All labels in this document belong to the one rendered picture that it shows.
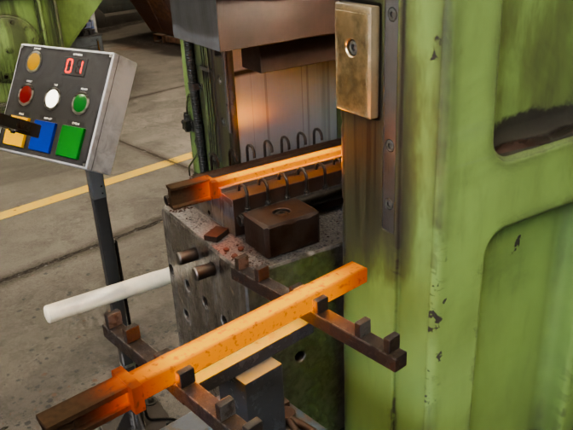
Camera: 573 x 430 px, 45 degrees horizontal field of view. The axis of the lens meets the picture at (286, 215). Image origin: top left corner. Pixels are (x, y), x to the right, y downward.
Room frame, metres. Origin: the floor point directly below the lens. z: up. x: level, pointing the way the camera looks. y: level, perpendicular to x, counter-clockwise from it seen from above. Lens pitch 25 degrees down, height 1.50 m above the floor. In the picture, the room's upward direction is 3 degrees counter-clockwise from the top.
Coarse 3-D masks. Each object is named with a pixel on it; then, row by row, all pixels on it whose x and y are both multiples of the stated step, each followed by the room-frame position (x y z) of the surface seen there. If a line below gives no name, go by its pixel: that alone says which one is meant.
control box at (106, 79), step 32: (64, 64) 1.68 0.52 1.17; (96, 64) 1.62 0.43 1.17; (128, 64) 1.64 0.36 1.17; (32, 96) 1.69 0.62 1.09; (64, 96) 1.63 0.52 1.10; (96, 96) 1.58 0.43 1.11; (128, 96) 1.63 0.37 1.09; (96, 128) 1.54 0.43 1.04; (64, 160) 1.54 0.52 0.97; (96, 160) 1.52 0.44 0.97
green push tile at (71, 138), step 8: (64, 128) 1.58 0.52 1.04; (72, 128) 1.56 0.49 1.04; (80, 128) 1.55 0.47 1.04; (64, 136) 1.56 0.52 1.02; (72, 136) 1.55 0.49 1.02; (80, 136) 1.54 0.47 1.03; (64, 144) 1.55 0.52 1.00; (72, 144) 1.54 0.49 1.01; (80, 144) 1.53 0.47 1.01; (56, 152) 1.55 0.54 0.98; (64, 152) 1.54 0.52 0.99; (72, 152) 1.53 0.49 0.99
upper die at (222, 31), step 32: (192, 0) 1.27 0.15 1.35; (224, 0) 1.20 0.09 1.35; (256, 0) 1.23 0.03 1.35; (288, 0) 1.27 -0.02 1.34; (320, 0) 1.30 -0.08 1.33; (192, 32) 1.28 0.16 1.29; (224, 32) 1.20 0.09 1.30; (256, 32) 1.23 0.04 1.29; (288, 32) 1.26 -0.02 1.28; (320, 32) 1.30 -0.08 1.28
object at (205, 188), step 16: (288, 160) 1.35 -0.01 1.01; (304, 160) 1.35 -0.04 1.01; (208, 176) 1.27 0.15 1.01; (224, 176) 1.28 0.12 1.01; (240, 176) 1.27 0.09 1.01; (256, 176) 1.29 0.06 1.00; (176, 192) 1.21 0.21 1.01; (192, 192) 1.23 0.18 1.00; (208, 192) 1.24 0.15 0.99; (176, 208) 1.20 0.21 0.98
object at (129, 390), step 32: (320, 288) 0.78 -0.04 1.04; (352, 288) 0.81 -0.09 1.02; (256, 320) 0.71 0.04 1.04; (288, 320) 0.73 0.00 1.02; (192, 352) 0.65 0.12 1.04; (224, 352) 0.67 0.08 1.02; (128, 384) 0.59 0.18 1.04; (160, 384) 0.61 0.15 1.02; (64, 416) 0.55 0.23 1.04; (96, 416) 0.57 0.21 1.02
